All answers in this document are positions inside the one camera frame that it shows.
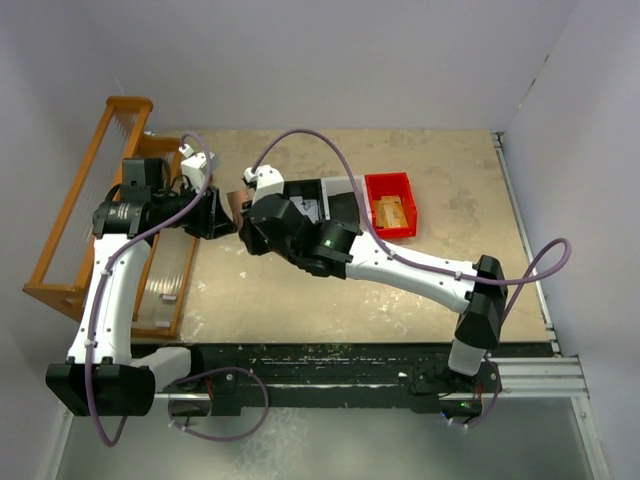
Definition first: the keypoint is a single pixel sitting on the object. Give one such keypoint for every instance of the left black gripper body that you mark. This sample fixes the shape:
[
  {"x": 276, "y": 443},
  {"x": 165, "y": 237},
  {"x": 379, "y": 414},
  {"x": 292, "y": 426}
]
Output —
[{"x": 210, "y": 213}]

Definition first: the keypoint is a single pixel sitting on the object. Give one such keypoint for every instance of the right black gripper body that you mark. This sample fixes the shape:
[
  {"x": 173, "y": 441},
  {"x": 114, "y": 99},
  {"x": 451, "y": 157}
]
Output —
[{"x": 255, "y": 232}]

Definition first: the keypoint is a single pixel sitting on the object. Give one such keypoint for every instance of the pink leather card holder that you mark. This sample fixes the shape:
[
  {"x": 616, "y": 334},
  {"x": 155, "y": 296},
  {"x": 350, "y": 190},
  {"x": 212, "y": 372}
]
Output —
[{"x": 236, "y": 200}]

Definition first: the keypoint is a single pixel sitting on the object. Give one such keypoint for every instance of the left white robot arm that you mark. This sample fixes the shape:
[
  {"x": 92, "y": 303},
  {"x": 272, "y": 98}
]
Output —
[{"x": 99, "y": 375}]

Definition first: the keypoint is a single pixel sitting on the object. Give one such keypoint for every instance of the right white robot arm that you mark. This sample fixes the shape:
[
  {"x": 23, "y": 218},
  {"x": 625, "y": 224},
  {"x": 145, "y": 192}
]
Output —
[{"x": 475, "y": 291}]

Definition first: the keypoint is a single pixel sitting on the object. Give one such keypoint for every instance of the black cards in white bin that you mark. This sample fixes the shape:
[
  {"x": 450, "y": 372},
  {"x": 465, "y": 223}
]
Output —
[{"x": 343, "y": 207}]

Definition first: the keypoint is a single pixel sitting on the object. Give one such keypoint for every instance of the orange card in red bin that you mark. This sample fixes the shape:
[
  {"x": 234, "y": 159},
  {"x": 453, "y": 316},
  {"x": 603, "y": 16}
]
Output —
[{"x": 389, "y": 213}]

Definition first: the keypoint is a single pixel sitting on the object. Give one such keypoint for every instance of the black plastic bin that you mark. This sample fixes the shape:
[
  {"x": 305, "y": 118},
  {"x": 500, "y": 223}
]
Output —
[{"x": 307, "y": 196}]

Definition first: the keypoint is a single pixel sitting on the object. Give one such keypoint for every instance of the white plastic bin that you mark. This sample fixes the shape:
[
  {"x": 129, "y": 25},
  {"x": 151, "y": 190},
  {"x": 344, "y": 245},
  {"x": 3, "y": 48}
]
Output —
[{"x": 336, "y": 185}]

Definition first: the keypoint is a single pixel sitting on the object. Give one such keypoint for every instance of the red plastic bin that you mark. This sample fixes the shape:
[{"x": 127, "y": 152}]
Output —
[{"x": 385, "y": 184}]

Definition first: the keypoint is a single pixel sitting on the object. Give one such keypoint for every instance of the orange wooden rack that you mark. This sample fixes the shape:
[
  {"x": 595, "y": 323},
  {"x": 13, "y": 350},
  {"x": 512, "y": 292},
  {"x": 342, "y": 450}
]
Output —
[{"x": 62, "y": 274}]

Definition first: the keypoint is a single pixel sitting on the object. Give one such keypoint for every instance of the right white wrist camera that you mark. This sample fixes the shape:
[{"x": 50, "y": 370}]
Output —
[{"x": 264, "y": 180}]

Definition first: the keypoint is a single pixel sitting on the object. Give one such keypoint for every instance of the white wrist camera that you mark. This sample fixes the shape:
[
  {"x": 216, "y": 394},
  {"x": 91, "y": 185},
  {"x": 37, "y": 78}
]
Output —
[
  {"x": 194, "y": 166},
  {"x": 264, "y": 180}
]

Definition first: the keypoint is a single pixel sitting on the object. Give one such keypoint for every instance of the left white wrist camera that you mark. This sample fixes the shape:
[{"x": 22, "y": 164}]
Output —
[{"x": 194, "y": 166}]

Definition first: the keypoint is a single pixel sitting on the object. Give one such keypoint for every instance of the black metal base frame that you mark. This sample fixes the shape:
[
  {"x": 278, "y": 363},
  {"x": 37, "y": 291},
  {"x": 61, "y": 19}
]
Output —
[{"x": 413, "y": 376}]

